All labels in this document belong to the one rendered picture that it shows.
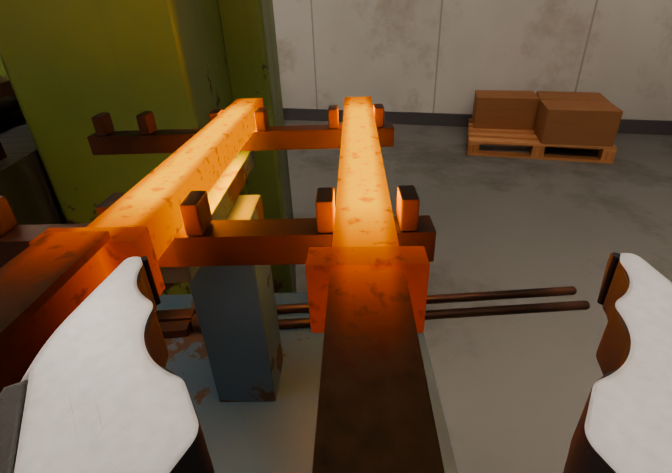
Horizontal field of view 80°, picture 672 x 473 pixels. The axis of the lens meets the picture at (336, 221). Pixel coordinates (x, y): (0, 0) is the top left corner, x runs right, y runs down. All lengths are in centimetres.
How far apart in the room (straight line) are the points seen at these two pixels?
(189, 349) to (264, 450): 17
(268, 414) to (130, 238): 30
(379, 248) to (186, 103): 57
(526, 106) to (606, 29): 91
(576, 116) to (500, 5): 124
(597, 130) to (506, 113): 68
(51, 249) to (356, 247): 12
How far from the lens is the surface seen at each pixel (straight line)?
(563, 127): 343
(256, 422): 45
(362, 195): 22
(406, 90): 419
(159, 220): 23
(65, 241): 19
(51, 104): 77
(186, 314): 57
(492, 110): 369
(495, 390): 149
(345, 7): 423
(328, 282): 16
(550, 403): 152
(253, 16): 111
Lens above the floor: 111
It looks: 28 degrees down
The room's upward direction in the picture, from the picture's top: 2 degrees counter-clockwise
